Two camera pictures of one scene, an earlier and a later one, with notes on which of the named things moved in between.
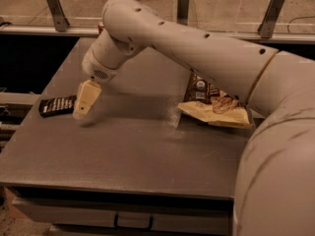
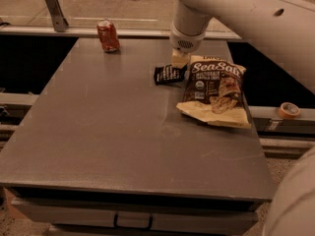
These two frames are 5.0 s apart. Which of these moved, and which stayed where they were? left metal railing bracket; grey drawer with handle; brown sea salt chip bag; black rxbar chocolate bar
Moved: black rxbar chocolate bar
Stayed: grey drawer with handle; brown sea salt chip bag; left metal railing bracket
